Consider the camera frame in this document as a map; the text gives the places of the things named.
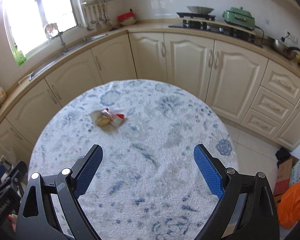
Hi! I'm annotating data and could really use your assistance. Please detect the red container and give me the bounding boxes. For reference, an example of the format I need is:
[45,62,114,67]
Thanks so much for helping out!
[117,12,137,22]

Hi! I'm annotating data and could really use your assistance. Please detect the white wall outlet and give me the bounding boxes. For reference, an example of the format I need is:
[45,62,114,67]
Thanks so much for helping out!
[285,30,298,43]

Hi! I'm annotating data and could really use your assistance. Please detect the red-white wrapper with bread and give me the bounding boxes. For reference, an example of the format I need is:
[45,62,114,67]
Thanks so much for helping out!
[97,108,127,128]

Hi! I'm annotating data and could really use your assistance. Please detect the metal pan with black handle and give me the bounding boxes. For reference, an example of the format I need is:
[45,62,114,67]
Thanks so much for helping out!
[267,35,300,60]

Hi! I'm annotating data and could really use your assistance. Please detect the cardboard box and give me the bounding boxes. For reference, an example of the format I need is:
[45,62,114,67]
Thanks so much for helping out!
[273,156,300,196]

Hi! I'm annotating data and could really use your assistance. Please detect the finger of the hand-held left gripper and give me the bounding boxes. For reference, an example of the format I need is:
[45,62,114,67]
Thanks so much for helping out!
[0,160,28,198]

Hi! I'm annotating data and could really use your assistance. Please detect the black gas hob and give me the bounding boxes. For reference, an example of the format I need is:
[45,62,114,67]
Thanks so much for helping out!
[168,20,263,48]

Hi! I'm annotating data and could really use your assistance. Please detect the orange plastic bag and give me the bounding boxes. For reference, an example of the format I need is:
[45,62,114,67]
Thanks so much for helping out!
[277,181,300,229]

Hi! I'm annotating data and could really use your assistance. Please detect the steel sink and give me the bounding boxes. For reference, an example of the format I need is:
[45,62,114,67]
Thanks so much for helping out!
[29,34,108,82]

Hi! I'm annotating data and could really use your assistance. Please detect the black power cord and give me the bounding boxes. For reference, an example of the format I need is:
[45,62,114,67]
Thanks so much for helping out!
[254,25,269,47]

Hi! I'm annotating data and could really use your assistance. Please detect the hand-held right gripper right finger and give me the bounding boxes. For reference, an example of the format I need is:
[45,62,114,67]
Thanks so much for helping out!
[193,144,280,240]

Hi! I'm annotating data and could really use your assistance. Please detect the green electric cooker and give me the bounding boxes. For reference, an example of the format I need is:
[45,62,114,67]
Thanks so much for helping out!
[224,7,256,30]

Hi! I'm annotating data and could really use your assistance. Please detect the cream lower cabinets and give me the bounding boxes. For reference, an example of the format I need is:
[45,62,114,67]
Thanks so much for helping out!
[0,31,300,165]

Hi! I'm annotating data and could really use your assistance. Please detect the black item on floor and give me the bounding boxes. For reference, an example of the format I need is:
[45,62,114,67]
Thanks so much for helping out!
[276,147,292,162]

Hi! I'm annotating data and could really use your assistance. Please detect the hanging metal utensils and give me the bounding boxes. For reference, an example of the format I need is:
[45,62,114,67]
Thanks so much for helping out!
[82,4,113,30]

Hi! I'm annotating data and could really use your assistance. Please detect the person's left hand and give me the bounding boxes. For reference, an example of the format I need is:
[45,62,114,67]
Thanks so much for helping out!
[7,214,17,233]

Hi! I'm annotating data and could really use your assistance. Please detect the beige countertop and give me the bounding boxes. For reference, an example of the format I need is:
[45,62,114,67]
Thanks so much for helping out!
[0,19,300,130]

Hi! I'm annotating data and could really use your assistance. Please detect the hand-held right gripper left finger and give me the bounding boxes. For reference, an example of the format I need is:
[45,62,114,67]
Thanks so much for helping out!
[16,144,103,240]

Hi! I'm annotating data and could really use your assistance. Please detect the metal faucet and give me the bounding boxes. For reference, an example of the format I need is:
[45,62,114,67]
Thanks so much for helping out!
[44,24,68,55]

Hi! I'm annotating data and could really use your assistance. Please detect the wooden board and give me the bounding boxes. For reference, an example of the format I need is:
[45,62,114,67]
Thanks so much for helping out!
[220,24,256,35]

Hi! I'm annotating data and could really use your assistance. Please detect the shallow metal wok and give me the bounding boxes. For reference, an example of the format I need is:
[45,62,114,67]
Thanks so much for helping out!
[186,6,215,15]

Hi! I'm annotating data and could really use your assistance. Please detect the kitchen window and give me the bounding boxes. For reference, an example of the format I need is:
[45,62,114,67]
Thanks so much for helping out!
[1,0,82,58]

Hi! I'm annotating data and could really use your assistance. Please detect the round table with floral cloth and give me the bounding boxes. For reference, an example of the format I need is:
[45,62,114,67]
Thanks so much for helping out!
[27,79,239,240]

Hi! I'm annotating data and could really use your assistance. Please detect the green dish soap bottle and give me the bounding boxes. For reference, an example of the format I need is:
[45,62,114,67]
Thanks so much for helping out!
[13,46,27,67]

